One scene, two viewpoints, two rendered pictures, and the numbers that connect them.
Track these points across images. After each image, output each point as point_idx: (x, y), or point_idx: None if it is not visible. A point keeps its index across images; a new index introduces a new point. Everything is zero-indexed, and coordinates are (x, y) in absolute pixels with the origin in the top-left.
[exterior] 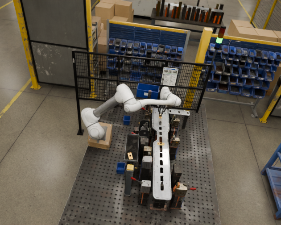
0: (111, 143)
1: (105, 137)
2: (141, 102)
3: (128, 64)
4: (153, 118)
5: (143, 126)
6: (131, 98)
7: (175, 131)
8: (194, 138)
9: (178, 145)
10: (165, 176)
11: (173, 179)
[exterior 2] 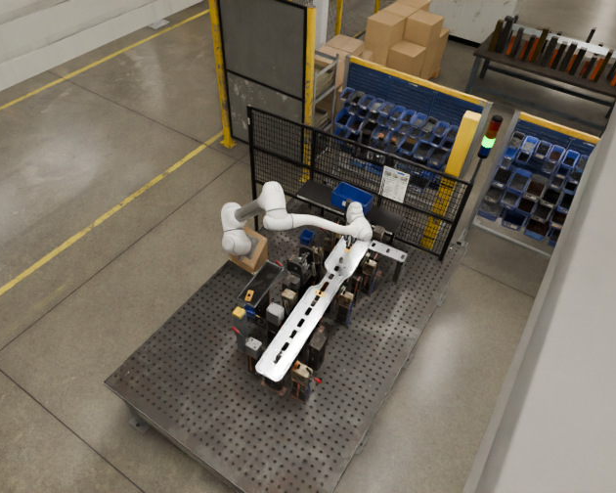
0: None
1: (250, 255)
2: (294, 219)
3: (328, 146)
4: (336, 248)
5: (301, 257)
6: (277, 208)
7: (360, 281)
8: (404, 303)
9: (367, 306)
10: (292, 345)
11: (310, 355)
